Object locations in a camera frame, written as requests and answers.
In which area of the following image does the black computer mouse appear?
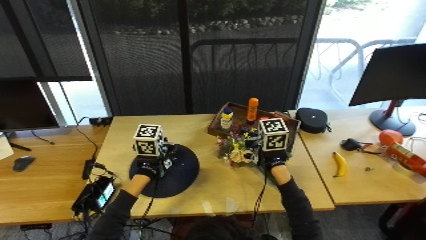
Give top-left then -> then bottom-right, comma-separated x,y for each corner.
12,155 -> 36,173

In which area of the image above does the black phone device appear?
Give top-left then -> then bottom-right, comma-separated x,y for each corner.
71,175 -> 118,217

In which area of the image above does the person's right hand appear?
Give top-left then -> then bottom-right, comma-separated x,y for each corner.
244,130 -> 291,173

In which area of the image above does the colourful flower bouquet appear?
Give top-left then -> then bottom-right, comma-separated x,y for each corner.
216,126 -> 261,165

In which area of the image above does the yellow banana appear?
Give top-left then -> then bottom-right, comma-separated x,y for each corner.
332,151 -> 349,178

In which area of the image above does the orange bottle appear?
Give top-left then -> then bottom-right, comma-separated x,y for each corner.
247,97 -> 260,123

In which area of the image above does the black key fob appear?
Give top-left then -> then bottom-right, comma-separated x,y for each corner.
340,137 -> 373,154

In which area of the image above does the black round mat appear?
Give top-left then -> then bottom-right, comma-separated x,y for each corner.
128,143 -> 201,199

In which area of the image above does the brown wooden tray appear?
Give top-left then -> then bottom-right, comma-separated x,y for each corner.
207,101 -> 303,152

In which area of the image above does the black cable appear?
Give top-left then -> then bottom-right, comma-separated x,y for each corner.
58,81 -> 102,162

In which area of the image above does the black desk clamp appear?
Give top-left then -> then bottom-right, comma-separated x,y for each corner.
88,116 -> 115,127

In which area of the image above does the metal bike rack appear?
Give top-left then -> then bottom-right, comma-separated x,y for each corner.
311,37 -> 418,98

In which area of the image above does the orange ball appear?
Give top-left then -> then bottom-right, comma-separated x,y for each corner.
379,129 -> 405,147

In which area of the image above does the white bottle with blue cap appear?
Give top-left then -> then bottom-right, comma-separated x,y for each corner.
220,107 -> 235,131

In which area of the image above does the red cylindrical can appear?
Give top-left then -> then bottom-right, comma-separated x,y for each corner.
385,142 -> 426,179

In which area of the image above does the white marker cube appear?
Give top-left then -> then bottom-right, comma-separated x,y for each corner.
132,123 -> 166,157
257,117 -> 291,152

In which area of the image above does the black round case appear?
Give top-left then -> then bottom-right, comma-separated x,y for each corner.
295,107 -> 333,135

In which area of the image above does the white paper sheet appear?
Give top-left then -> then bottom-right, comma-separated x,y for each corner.
0,132 -> 16,161

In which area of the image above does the person's left hand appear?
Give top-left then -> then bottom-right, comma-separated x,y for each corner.
132,142 -> 179,180

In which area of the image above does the striped glove cable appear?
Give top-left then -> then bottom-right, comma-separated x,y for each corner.
140,169 -> 164,222
252,166 -> 269,224

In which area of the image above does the black monitor on red stand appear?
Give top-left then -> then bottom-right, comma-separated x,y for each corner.
348,42 -> 426,137

